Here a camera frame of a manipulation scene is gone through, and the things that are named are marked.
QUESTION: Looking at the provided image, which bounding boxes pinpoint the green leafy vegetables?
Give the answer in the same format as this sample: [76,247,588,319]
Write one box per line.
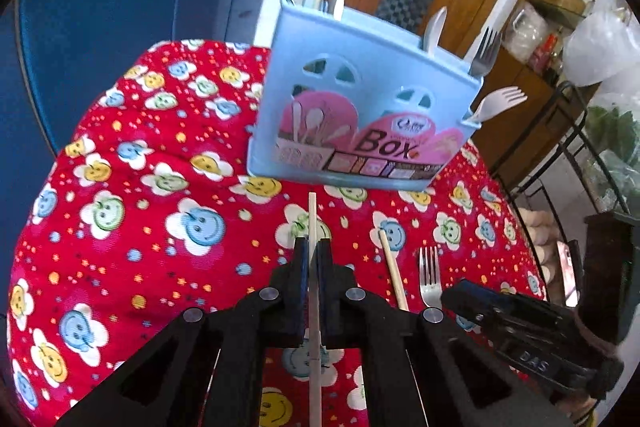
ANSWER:
[582,104,640,215]

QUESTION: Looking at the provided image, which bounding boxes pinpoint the red smiley flower tablecloth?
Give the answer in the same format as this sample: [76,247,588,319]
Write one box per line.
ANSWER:
[5,39,551,427]

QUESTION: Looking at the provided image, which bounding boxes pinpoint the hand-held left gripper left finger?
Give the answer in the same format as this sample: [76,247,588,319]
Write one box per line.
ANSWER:
[57,237,311,427]

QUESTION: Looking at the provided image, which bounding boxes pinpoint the brown wooden cabinet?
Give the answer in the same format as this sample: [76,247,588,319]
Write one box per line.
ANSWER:
[482,54,603,180]

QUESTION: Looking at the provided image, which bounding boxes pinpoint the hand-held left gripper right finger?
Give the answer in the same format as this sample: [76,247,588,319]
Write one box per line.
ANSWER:
[316,238,576,427]

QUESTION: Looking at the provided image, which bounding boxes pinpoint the clear bags of goods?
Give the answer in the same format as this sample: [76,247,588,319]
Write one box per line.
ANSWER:
[502,2,563,75]

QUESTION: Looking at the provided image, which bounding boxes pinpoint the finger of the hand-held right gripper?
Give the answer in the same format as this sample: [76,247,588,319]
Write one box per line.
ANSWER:
[457,279,531,310]
[441,289,501,325]

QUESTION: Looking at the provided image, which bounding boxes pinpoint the blue cabinet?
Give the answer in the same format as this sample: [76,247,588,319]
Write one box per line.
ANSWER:
[0,0,288,268]

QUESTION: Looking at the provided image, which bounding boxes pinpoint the dark wooden furniture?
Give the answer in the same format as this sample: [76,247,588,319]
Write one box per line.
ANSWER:
[584,211,640,350]

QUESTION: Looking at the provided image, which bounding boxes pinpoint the light blue plastic utensil box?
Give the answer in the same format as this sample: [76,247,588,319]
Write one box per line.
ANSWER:
[246,0,485,192]

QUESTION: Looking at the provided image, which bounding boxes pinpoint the white plastic bag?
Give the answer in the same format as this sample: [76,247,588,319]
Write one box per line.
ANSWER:
[562,0,640,90]

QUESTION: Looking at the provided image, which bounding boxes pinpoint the beige plastic spoon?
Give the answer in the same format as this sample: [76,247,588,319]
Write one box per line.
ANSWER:
[424,6,447,54]

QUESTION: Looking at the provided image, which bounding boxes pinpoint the beige plastic fork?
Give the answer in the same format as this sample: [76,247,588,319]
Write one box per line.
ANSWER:
[466,86,529,126]

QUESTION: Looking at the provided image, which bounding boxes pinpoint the short metal fork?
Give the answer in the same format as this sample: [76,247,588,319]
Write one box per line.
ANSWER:
[418,246,444,309]

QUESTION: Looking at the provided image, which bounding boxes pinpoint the wooden chopstick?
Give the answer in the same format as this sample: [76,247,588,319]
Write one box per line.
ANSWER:
[378,229,409,311]
[307,193,325,427]

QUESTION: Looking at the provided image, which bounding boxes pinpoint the pile of eggs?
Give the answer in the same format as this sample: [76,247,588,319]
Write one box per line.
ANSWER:
[516,206,567,304]

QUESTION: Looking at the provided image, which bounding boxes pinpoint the small metal fork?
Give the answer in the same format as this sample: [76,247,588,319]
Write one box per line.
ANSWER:
[469,27,502,76]

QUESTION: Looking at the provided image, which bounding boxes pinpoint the black metal rack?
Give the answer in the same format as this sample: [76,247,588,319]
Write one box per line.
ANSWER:
[504,81,640,308]

